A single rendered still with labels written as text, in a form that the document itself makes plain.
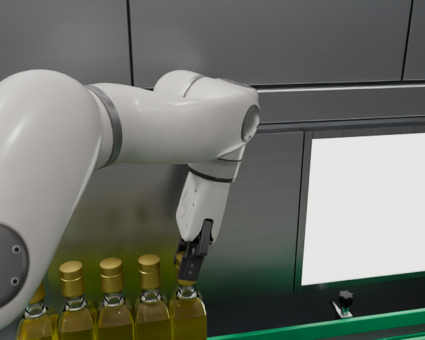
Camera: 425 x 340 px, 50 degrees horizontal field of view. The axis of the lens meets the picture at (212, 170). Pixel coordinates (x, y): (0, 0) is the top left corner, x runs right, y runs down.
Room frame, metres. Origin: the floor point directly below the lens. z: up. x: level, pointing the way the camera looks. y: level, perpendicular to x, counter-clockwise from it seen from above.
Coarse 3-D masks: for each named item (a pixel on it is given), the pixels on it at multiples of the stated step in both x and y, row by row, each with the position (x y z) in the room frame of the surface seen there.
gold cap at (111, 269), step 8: (104, 264) 0.60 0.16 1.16; (112, 264) 0.60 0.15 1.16; (120, 264) 0.60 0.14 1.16; (104, 272) 0.59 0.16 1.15; (112, 272) 0.59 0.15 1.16; (120, 272) 0.60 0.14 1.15; (104, 280) 0.59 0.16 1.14; (112, 280) 0.59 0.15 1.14; (120, 280) 0.59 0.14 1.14; (104, 288) 0.59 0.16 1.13; (112, 288) 0.59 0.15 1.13; (120, 288) 0.59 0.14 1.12
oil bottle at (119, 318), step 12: (108, 312) 0.58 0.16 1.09; (120, 312) 0.58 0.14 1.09; (132, 312) 0.60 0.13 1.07; (96, 324) 0.58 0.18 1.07; (108, 324) 0.57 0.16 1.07; (120, 324) 0.58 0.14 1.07; (132, 324) 0.58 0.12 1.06; (108, 336) 0.57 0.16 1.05; (120, 336) 0.58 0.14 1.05; (132, 336) 0.58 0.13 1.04
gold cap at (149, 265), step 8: (144, 256) 0.62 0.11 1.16; (152, 256) 0.62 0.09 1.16; (144, 264) 0.60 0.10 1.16; (152, 264) 0.60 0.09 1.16; (160, 264) 0.61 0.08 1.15; (144, 272) 0.60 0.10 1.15; (152, 272) 0.60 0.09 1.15; (160, 272) 0.61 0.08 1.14; (144, 280) 0.60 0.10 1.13; (152, 280) 0.60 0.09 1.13; (160, 280) 0.61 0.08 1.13; (144, 288) 0.60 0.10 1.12; (152, 288) 0.60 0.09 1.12
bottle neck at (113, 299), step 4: (120, 292) 0.60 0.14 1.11; (104, 296) 0.60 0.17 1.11; (108, 296) 0.59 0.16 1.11; (112, 296) 0.59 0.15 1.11; (116, 296) 0.59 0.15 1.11; (120, 296) 0.60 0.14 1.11; (104, 300) 0.60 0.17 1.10; (108, 300) 0.59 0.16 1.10; (112, 300) 0.59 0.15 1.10; (116, 300) 0.59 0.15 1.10; (120, 300) 0.60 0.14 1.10; (108, 304) 0.59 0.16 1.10; (112, 304) 0.59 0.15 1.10; (116, 304) 0.59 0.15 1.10
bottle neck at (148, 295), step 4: (144, 292) 0.60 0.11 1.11; (148, 292) 0.60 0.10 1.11; (152, 292) 0.60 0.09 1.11; (156, 292) 0.60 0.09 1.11; (144, 296) 0.60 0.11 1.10; (148, 296) 0.60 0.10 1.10; (152, 296) 0.60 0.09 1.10; (156, 296) 0.60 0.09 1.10; (160, 296) 0.61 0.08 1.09; (144, 300) 0.60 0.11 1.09; (148, 300) 0.60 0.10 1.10; (152, 300) 0.60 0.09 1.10; (156, 300) 0.60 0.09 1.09
